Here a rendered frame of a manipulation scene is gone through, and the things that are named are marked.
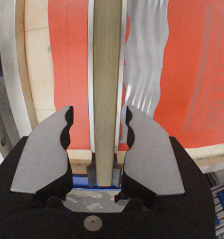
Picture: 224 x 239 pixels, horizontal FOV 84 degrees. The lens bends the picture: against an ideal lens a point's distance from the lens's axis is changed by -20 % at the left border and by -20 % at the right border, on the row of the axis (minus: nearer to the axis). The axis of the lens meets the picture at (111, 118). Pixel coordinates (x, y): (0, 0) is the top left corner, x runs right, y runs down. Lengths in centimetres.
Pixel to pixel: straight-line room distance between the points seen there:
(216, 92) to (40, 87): 38
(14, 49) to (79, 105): 17
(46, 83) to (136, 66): 17
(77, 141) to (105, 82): 21
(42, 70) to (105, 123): 16
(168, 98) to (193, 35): 14
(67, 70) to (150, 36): 16
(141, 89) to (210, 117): 20
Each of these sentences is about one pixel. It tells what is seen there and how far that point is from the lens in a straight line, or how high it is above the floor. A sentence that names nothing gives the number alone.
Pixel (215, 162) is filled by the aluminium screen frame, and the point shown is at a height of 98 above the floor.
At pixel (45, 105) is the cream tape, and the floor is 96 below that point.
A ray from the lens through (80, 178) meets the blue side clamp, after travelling 39.
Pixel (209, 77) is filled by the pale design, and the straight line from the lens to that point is 36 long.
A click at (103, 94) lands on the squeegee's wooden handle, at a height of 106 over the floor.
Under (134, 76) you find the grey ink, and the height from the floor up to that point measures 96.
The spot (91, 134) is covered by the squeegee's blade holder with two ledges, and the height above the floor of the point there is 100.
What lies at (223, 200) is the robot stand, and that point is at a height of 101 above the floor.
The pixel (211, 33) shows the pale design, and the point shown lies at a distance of 34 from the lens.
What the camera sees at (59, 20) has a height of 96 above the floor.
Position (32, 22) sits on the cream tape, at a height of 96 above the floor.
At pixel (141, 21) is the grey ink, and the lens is 28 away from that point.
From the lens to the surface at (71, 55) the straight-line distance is 28.
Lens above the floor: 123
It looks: 58 degrees down
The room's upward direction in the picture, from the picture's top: 176 degrees clockwise
